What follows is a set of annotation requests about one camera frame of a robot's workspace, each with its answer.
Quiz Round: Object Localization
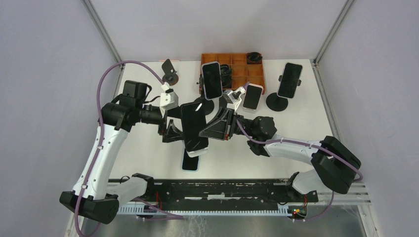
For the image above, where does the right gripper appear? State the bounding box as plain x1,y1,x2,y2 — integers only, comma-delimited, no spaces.
197,107,255,141

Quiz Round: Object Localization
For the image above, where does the white phone on small stand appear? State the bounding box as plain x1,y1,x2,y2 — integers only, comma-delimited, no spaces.
243,83,263,113

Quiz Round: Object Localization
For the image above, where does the black round object in tray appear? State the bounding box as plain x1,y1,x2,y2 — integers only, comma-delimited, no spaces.
246,52,263,65

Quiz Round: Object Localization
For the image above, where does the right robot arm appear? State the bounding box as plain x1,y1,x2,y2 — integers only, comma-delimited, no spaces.
199,108,363,201

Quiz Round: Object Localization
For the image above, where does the blue case phone on table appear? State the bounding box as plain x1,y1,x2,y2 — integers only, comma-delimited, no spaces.
181,155,200,171

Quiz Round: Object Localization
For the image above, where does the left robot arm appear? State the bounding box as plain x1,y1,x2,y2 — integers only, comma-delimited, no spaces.
59,80,164,224

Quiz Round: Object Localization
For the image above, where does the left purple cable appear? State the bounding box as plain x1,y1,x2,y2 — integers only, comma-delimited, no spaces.
74,60,184,237

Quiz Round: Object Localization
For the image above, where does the purple cable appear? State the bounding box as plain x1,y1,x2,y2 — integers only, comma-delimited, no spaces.
74,60,184,237
235,81,364,222

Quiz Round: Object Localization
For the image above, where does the black round phone stand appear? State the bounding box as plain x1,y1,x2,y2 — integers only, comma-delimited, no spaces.
194,74,214,116

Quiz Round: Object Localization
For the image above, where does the orange compartment tray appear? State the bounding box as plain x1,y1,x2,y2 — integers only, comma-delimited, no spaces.
201,53,266,94

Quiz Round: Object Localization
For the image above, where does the white slotted cable duct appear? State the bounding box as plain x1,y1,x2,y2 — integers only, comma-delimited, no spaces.
117,202,292,217

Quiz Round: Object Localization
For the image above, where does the brown base phone stand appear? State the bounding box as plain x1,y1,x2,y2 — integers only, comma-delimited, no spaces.
162,59,179,86

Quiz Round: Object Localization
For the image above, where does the white folding phone stand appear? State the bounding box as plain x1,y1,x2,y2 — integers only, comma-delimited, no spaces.
185,147,209,158

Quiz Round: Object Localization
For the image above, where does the aluminium frame rail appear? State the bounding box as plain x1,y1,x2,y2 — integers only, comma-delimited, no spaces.
74,182,372,206

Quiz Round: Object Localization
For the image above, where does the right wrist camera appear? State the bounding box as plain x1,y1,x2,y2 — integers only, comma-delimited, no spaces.
222,86,246,111

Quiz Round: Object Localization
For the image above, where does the black phone flat on table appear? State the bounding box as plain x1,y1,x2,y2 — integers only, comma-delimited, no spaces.
218,96,227,108

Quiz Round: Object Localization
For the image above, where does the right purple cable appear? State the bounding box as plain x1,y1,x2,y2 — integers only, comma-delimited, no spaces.
235,81,364,222

